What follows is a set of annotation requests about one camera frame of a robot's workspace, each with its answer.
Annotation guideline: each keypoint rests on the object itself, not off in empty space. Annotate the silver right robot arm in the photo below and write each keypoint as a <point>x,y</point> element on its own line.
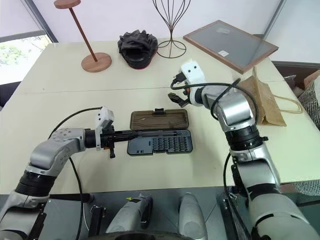
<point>237,110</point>

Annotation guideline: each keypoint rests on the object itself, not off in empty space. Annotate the black screwdriver bit case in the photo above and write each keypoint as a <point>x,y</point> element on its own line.
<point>160,145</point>

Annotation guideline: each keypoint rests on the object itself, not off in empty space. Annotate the brown paper bag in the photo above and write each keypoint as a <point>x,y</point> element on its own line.
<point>265,105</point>

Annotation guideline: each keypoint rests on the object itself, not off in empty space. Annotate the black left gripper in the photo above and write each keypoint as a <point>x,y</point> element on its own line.
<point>110,140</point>

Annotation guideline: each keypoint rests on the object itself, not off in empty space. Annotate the round-based wooden stand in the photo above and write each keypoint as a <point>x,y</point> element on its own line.
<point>96,62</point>

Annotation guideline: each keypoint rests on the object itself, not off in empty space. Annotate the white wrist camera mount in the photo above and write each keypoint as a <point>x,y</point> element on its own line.
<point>192,71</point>
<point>105,116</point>

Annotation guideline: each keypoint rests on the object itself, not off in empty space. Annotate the wooden framed grey board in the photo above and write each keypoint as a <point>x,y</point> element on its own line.
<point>230,45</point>

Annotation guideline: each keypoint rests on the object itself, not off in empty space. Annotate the grey rounded robot leg cover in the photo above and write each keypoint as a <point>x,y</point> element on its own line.
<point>125,220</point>
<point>191,217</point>

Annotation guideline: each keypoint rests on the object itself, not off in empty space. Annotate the window with green view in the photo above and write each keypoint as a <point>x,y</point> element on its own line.
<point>20,52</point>

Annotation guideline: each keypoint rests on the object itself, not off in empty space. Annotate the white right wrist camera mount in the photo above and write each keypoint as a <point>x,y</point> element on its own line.
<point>192,71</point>

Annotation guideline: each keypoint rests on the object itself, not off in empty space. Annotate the patterned cushion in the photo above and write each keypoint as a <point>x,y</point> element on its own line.
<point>311,97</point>

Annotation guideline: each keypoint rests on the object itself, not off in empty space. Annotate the black bracket under table edge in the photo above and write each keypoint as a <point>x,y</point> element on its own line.
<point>96,220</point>

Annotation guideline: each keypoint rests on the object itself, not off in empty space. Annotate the black crumpled cloth on stand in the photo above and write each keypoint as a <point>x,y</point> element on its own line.
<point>137,50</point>

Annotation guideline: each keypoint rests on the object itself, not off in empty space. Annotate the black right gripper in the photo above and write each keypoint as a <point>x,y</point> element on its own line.
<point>187,96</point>

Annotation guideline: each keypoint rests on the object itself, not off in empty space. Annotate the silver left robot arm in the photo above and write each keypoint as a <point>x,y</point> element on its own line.
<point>50,150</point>

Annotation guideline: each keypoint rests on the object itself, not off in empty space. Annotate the dark sofa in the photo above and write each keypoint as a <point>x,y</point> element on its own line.
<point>287,70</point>

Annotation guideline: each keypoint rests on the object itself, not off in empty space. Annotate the slim black screwdriver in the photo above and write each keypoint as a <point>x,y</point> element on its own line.
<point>160,134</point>

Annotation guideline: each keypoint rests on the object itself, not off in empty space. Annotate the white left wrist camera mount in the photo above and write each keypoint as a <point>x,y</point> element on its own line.
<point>105,116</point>

